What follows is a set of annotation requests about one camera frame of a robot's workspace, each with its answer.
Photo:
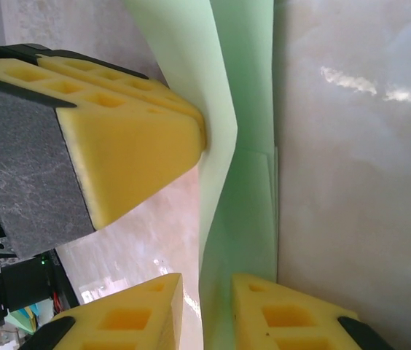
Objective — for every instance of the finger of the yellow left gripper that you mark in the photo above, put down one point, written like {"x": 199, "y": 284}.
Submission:
{"x": 129, "y": 153}
{"x": 118, "y": 74}

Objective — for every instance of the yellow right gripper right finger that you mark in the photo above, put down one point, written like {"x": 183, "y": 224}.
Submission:
{"x": 289, "y": 321}

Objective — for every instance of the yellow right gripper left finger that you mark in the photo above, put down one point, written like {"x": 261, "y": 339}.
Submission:
{"x": 129, "y": 321}

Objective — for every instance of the light green paper sheet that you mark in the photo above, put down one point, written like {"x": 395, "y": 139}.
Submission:
{"x": 249, "y": 204}

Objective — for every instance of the pile of coloured papers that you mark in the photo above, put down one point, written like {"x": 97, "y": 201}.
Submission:
{"x": 32, "y": 313}

